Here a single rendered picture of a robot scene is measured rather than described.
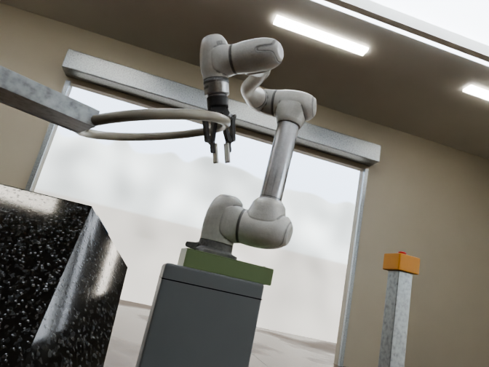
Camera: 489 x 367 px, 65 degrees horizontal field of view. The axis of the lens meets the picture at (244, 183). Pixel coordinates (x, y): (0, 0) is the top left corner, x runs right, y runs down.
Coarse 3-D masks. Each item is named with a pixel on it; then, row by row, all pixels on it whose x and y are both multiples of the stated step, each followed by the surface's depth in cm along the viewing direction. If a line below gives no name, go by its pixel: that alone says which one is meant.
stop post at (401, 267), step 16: (384, 256) 191; (400, 256) 180; (400, 272) 181; (416, 272) 181; (400, 288) 179; (400, 304) 178; (384, 320) 181; (400, 320) 176; (384, 336) 178; (400, 336) 174; (384, 352) 175; (400, 352) 173
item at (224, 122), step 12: (156, 108) 101; (168, 108) 102; (180, 108) 104; (96, 120) 103; (108, 120) 101; (120, 120) 101; (132, 120) 101; (204, 120) 109; (216, 120) 112; (228, 120) 120; (84, 132) 119; (96, 132) 129; (108, 132) 136; (168, 132) 147; (180, 132) 146; (192, 132) 144; (216, 132) 137
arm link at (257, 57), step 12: (240, 48) 127; (252, 48) 125; (264, 48) 125; (276, 48) 125; (240, 60) 127; (252, 60) 126; (264, 60) 126; (276, 60) 126; (240, 72) 132; (252, 72) 131; (264, 72) 131; (252, 84) 154; (252, 96) 168; (264, 96) 177
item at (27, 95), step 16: (0, 80) 89; (16, 80) 91; (32, 80) 94; (0, 96) 95; (16, 96) 93; (32, 96) 94; (48, 96) 96; (64, 96) 99; (32, 112) 103; (48, 112) 100; (64, 112) 99; (80, 112) 102; (96, 112) 105; (80, 128) 108
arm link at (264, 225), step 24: (288, 96) 177; (312, 96) 177; (288, 120) 175; (288, 144) 172; (288, 168) 172; (264, 192) 167; (240, 216) 163; (264, 216) 160; (240, 240) 164; (264, 240) 159; (288, 240) 163
